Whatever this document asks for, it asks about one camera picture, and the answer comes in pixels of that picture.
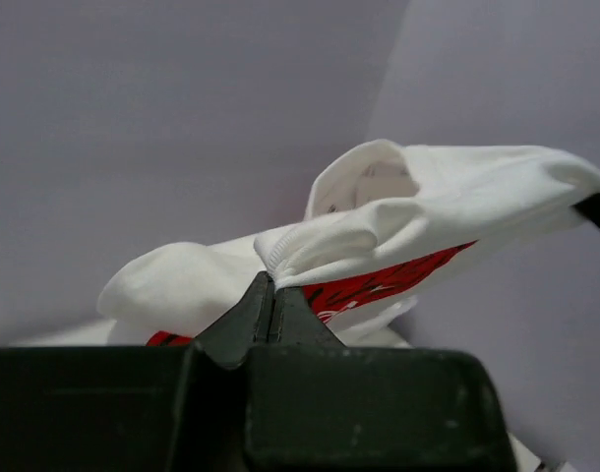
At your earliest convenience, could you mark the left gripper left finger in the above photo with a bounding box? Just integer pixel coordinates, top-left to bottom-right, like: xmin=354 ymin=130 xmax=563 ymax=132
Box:
xmin=0 ymin=270 xmax=274 ymax=472

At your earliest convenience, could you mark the white red print t-shirt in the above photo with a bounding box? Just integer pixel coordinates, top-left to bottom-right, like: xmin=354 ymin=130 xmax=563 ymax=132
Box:
xmin=9 ymin=139 xmax=600 ymax=472

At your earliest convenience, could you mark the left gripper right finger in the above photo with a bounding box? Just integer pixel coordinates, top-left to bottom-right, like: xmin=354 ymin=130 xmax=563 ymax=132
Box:
xmin=243 ymin=289 xmax=517 ymax=471

